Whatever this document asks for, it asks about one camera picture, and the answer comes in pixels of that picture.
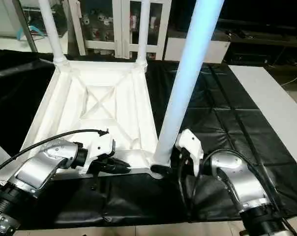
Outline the white plastic table top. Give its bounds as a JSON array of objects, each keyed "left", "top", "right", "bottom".
[{"left": 0, "top": 60, "right": 175, "bottom": 181}]

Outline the black plastic mat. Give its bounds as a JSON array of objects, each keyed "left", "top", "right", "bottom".
[{"left": 0, "top": 49, "right": 297, "bottom": 231}]

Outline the white side board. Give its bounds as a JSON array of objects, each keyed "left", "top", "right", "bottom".
[{"left": 228, "top": 65, "right": 297, "bottom": 175}]

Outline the white drawer unit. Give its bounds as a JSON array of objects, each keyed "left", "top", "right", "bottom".
[{"left": 164, "top": 37, "right": 231, "bottom": 63}]

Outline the white glass door cabinet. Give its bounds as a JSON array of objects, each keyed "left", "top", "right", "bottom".
[{"left": 65, "top": 0, "right": 173, "bottom": 60}]

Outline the teal small stool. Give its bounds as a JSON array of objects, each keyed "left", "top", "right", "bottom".
[{"left": 17, "top": 27, "right": 45, "bottom": 41}]

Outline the grey metal storage rack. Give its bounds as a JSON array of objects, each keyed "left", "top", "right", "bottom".
[{"left": 21, "top": 0, "right": 68, "bottom": 40}]

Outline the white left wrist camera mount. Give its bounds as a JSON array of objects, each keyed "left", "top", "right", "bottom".
[{"left": 81, "top": 132, "right": 117, "bottom": 175}]

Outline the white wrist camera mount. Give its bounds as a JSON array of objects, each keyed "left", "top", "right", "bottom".
[
  {"left": 81, "top": 132, "right": 117, "bottom": 175},
  {"left": 176, "top": 129, "right": 204, "bottom": 177}
]

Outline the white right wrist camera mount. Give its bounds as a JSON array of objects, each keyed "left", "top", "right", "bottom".
[{"left": 176, "top": 129, "right": 204, "bottom": 177}]

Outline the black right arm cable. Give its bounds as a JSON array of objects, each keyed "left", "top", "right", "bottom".
[{"left": 177, "top": 147, "right": 267, "bottom": 217}]

